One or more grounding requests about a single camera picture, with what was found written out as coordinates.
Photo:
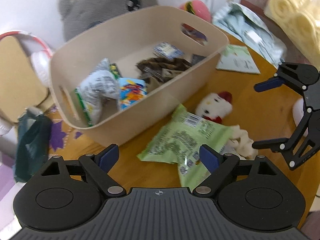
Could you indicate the pink burger plush ball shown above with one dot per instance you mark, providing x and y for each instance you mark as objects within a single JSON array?
[{"x": 200, "y": 8}]

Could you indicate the brown snack packet round label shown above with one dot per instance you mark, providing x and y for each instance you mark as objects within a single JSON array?
[{"x": 178, "y": 63}]

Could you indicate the green white flat packet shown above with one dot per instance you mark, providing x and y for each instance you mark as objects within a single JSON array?
[{"x": 237, "y": 58}]

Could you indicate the silver green snack packet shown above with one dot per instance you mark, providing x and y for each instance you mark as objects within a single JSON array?
[{"x": 100, "y": 85}]

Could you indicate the white blue snack packet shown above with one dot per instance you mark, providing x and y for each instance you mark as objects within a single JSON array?
[{"x": 168, "y": 50}]

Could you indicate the beige plastic storage basket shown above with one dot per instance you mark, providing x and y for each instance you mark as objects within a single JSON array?
[{"x": 160, "y": 97}]

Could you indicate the wooden desktop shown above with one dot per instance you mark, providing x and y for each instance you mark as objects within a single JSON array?
[{"x": 271, "y": 112}]

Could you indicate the yellow foam roll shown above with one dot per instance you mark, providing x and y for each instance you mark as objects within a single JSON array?
[{"x": 297, "y": 17}]

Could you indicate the white red plush toy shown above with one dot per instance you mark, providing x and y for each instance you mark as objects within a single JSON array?
[{"x": 212, "y": 106}]

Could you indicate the dark green plastic bag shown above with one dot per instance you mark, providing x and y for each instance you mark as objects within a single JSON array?
[{"x": 31, "y": 142}]

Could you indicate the grey cube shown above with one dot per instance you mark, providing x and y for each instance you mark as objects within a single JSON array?
[{"x": 198, "y": 58}]

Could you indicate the light green snack packet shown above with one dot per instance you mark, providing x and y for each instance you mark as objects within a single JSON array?
[{"x": 182, "y": 137}]

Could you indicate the orange blue snack packet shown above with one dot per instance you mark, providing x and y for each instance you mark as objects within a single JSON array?
[{"x": 132, "y": 92}]

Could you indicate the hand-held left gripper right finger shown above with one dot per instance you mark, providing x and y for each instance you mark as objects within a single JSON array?
[{"x": 208, "y": 158}]

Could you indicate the brown snack packet white label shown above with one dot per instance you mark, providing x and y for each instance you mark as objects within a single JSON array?
[{"x": 152, "y": 66}]

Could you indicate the grey plush toy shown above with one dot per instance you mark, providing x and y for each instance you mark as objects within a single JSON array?
[{"x": 100, "y": 2}]

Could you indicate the light blue plastic bag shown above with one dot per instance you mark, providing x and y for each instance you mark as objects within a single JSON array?
[{"x": 240, "y": 22}]

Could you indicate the white charger block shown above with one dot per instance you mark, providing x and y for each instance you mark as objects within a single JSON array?
[{"x": 253, "y": 37}]

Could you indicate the cream knotted cloth toy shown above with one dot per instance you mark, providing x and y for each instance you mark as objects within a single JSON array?
[{"x": 243, "y": 142}]

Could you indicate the white red headphones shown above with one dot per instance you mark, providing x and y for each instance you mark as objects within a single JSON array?
[{"x": 40, "y": 62}]

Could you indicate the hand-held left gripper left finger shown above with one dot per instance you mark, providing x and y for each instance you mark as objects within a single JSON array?
[{"x": 108, "y": 155}]

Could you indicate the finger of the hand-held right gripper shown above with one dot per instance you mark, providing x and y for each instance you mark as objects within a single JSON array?
[
  {"x": 270, "y": 145},
  {"x": 267, "y": 85}
]

